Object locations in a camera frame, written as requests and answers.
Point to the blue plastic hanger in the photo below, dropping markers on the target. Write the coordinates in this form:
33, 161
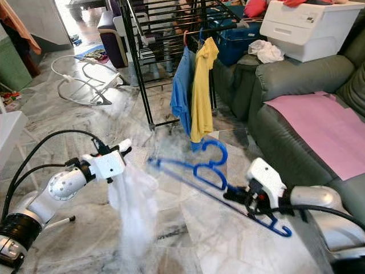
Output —
202, 36
285, 231

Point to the pink mat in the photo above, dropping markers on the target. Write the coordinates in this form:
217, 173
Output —
319, 128

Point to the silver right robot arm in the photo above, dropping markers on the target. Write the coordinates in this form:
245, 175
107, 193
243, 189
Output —
319, 200

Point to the green laundry basket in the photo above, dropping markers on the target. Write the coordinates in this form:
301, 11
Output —
11, 68

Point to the yellow garment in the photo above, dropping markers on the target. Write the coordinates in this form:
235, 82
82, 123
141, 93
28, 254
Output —
202, 97

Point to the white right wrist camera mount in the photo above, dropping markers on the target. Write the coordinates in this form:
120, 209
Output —
265, 174

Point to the white knit garment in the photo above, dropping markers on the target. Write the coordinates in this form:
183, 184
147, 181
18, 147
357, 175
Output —
131, 211

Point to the dark green sofa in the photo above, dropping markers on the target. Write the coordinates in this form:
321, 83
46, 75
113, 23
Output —
296, 71

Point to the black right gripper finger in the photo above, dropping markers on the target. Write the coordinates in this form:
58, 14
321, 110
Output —
238, 196

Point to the large blue storage case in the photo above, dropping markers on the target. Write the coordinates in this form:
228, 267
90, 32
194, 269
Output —
236, 45

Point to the purple armchair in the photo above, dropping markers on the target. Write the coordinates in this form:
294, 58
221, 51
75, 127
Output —
111, 45

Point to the small colourful packet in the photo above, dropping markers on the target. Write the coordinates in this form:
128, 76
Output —
11, 101

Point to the pink plastic hanger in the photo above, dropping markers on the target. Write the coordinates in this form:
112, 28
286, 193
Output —
186, 40

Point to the orange brown wooden table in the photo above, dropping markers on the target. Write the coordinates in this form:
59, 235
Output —
18, 28

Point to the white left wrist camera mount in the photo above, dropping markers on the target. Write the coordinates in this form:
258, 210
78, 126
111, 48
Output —
108, 165

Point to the blue floor mat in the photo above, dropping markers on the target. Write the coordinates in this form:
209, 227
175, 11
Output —
88, 51

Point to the pink red cushion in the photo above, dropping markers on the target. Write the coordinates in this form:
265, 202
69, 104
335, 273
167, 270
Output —
254, 7

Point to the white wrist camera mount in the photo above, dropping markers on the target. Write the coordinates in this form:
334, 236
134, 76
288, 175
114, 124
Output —
108, 165
265, 174

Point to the white plastic storage box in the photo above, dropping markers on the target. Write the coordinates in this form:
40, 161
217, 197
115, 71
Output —
311, 28

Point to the blue garment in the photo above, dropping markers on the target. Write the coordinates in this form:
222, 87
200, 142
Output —
182, 97

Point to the white baby bouncer frame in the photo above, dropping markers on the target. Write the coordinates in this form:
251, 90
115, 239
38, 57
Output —
65, 80

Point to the black metal drying rack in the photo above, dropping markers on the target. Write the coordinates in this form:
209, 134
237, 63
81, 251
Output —
141, 68

